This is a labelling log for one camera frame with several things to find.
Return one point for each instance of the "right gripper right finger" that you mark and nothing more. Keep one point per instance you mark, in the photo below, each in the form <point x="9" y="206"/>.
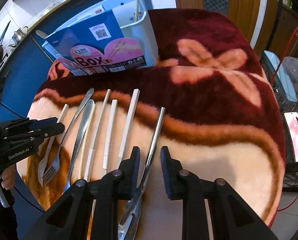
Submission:
<point x="211" y="209"/>

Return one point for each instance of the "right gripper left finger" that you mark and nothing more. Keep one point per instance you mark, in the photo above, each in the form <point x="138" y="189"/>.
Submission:
<point x="90" y="210"/>

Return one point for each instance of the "steel table knife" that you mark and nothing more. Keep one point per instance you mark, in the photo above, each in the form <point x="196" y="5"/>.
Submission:
<point x="87" y="113"/>

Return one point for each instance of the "white handled spoon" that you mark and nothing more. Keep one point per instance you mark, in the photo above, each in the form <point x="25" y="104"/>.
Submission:
<point x="108" y="136"/>

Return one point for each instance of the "white handled utensil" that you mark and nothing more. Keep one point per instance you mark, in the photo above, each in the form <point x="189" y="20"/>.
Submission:
<point x="129" y="119"/>

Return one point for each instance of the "blue lower kitchen cabinets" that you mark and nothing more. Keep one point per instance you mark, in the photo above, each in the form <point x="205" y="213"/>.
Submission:
<point x="28" y="65"/>

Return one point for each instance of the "person's left hand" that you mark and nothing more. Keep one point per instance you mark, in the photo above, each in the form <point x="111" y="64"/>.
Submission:
<point x="8" y="177"/>

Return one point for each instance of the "smartphone pink screen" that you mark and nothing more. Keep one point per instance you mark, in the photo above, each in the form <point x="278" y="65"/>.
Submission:
<point x="291" y="120"/>

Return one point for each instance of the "steel kettle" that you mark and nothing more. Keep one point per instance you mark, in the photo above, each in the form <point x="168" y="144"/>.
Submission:
<point x="18" y="36"/>

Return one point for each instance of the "red floral plush blanket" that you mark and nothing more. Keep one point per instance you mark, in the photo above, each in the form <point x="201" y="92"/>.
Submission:
<point x="221" y="116"/>

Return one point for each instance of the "light blue lidded container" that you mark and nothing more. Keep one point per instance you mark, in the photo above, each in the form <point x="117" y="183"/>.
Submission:
<point x="282" y="81"/>

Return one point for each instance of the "white utensil holder box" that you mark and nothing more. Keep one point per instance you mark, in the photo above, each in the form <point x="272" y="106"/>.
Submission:
<point x="105" y="38"/>

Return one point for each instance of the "black wire rack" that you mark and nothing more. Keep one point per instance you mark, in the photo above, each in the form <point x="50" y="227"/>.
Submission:
<point x="291" y="176"/>

